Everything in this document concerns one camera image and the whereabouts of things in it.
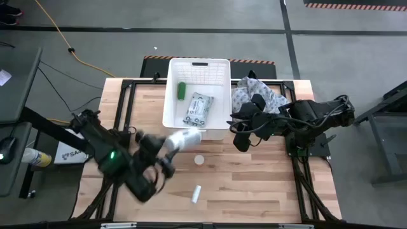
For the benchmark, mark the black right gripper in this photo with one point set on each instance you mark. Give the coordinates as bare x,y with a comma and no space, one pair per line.
254,119

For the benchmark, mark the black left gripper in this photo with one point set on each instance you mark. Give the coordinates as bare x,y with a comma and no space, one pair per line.
149,146

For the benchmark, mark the white pill bottle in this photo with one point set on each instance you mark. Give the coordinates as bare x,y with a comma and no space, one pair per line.
184,138

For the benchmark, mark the small white round jar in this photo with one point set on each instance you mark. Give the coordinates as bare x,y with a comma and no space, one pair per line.
199,159

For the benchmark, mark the white printed wipes packet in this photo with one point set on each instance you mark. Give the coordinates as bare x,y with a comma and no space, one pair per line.
197,109

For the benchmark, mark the green cylinder roll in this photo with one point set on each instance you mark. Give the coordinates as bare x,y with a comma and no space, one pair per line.
181,91

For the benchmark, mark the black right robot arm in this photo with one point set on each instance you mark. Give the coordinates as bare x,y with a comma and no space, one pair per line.
318,111

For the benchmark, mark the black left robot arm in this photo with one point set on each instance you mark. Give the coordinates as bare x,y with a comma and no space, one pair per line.
95,136

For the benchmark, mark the white plastic basket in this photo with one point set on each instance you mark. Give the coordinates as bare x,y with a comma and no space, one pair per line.
216,105

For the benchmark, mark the grey patterned cloth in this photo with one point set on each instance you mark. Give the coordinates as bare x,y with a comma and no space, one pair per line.
248,90

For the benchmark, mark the small white tube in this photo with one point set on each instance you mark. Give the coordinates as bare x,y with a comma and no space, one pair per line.
196,194

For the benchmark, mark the black clamp knob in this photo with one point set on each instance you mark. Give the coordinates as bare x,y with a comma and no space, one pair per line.
252,74
155,77

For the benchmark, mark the black hazard-striped floor mat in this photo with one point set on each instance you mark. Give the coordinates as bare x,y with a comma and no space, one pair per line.
152,68

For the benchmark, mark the white printed cardboard box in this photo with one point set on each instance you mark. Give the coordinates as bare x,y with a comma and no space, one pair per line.
65,156

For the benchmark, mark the black desk leg bar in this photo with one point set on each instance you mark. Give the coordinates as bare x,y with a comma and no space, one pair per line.
47,127

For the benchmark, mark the white yellow spray bottle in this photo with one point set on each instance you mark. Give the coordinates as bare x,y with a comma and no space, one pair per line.
36,157

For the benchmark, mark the dark grey metal table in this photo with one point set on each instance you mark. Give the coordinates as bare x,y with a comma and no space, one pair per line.
397,97

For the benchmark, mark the orange black hazard strip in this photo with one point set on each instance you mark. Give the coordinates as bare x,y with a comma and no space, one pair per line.
349,6

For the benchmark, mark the black computer mouse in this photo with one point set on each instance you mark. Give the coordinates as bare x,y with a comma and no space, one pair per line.
7,149

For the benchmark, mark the grey desk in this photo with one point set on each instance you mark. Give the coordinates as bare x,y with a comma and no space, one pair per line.
16,95

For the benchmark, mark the white paper note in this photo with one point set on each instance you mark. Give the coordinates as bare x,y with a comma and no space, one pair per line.
4,77

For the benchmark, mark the person's shoe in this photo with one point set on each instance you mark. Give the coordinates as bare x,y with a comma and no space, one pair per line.
8,20
11,10

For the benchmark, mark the black aluminium table frame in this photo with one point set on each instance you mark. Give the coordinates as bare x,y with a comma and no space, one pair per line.
140,81

